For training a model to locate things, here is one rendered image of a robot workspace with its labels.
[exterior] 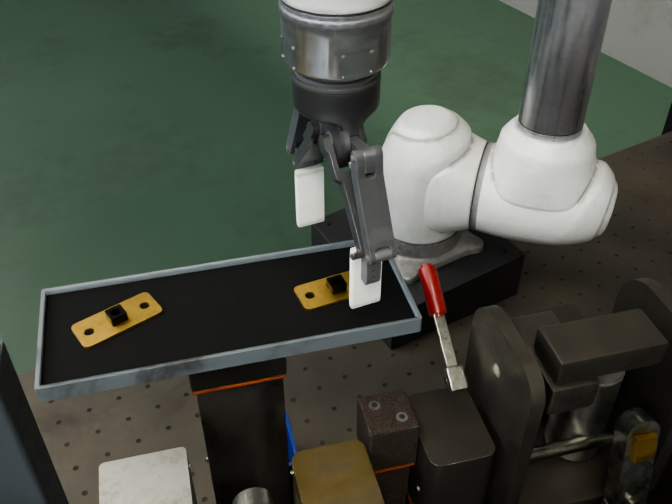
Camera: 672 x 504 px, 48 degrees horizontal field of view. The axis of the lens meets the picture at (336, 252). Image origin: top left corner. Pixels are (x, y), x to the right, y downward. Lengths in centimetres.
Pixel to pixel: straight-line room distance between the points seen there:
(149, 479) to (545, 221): 77
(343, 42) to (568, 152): 68
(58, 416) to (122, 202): 175
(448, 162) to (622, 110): 254
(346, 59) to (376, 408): 34
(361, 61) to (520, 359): 30
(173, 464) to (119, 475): 5
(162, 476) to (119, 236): 216
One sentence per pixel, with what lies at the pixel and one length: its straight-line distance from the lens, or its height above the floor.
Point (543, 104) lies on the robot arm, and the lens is 119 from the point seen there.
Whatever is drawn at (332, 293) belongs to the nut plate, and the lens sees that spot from 78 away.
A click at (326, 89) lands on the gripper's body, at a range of 61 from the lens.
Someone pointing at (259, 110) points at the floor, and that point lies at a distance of 351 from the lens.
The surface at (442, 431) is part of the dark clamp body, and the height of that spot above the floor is 108.
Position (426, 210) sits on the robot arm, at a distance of 128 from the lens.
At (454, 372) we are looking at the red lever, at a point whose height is 110.
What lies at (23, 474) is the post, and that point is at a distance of 89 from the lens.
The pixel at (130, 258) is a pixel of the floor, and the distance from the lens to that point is 272.
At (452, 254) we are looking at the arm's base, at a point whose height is 81.
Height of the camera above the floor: 169
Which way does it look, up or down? 40 degrees down
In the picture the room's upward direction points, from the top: straight up
